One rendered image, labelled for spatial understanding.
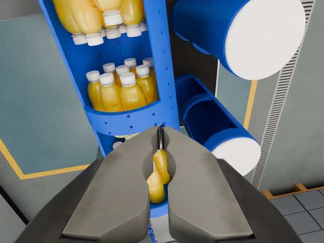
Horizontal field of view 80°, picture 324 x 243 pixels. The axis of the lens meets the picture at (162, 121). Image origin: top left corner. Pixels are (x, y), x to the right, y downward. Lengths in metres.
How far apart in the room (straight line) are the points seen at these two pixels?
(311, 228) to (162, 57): 3.12
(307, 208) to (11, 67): 3.73
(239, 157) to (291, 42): 0.52
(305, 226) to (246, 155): 2.41
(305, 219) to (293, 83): 1.84
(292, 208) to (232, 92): 2.00
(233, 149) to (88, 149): 1.58
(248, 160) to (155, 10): 0.81
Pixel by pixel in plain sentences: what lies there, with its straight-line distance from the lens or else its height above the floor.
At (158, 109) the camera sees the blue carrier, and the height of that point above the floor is 1.22.
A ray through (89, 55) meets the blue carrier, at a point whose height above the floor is 1.00.
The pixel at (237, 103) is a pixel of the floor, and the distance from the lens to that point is 2.18.
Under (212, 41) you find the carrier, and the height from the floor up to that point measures 0.93.
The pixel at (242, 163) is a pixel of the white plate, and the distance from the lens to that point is 1.05.
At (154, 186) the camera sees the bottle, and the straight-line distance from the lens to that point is 0.75.
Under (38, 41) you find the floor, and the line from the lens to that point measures 1.80.
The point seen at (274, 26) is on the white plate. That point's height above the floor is 1.04.
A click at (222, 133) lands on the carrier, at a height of 0.98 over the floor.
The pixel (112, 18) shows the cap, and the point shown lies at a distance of 0.49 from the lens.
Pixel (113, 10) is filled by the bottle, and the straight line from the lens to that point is 0.49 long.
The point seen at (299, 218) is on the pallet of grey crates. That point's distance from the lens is 3.40.
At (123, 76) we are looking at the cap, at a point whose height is 1.16.
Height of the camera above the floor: 1.66
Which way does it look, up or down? 57 degrees down
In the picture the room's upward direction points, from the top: 163 degrees clockwise
